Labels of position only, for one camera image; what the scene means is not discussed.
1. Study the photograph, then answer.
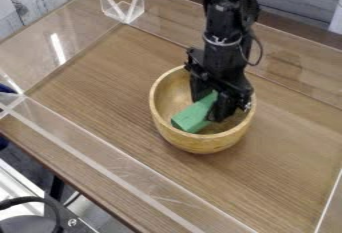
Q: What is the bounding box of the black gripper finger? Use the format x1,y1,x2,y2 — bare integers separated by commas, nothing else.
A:
190,74,213,102
209,89,246,122

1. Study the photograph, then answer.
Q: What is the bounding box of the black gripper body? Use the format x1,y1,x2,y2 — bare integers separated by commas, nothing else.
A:
185,44,254,111

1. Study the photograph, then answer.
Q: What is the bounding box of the green rectangular block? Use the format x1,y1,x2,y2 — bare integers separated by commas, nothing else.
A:
171,91,218,134

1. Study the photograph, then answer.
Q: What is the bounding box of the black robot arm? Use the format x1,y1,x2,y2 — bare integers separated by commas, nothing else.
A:
185,0,261,122

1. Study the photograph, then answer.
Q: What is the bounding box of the brown wooden bowl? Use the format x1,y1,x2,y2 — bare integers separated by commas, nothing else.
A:
149,66,257,154

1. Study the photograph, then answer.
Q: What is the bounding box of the black table leg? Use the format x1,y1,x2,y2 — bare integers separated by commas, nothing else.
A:
50,176,66,201

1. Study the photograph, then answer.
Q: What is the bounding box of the clear acrylic tray wall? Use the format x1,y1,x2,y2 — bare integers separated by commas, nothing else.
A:
0,0,342,233

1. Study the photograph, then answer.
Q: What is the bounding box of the black metal base plate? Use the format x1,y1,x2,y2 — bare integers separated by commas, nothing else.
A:
0,206,97,233

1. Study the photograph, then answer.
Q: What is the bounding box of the black cable loop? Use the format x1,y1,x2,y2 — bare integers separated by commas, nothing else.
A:
0,195,63,233

